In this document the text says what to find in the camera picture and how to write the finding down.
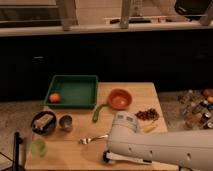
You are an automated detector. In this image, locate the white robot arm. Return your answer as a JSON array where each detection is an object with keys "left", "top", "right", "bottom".
[{"left": 107, "top": 111, "right": 213, "bottom": 171}]

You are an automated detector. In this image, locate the green plastic tray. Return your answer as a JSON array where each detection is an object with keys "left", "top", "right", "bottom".
[{"left": 44, "top": 75, "right": 98, "bottom": 109}]

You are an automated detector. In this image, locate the pile of red grapes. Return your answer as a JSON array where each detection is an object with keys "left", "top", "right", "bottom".
[{"left": 135, "top": 108, "right": 159, "bottom": 121}]

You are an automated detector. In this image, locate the orange fruit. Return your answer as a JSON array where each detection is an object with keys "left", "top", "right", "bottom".
[{"left": 49, "top": 93, "right": 61, "bottom": 103}]

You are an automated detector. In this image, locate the small metal cup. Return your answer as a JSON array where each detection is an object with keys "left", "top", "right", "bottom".
[{"left": 59, "top": 115, "right": 72, "bottom": 132}]

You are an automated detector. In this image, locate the white black dish brush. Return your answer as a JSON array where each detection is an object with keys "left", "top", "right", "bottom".
[{"left": 103, "top": 150, "right": 151, "bottom": 165}]

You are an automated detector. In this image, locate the dark bowl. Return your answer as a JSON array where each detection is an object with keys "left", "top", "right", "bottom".
[{"left": 31, "top": 111, "right": 57, "bottom": 135}]

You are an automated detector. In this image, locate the beige sponge block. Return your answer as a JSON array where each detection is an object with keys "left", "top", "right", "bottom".
[{"left": 34, "top": 114, "right": 53, "bottom": 130}]

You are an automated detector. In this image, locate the light green plastic cup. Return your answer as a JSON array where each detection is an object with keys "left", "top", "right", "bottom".
[{"left": 30, "top": 139, "right": 47, "bottom": 157}]

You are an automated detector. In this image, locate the black stand with cable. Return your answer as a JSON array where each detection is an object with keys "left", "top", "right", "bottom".
[{"left": 0, "top": 132, "right": 25, "bottom": 171}]

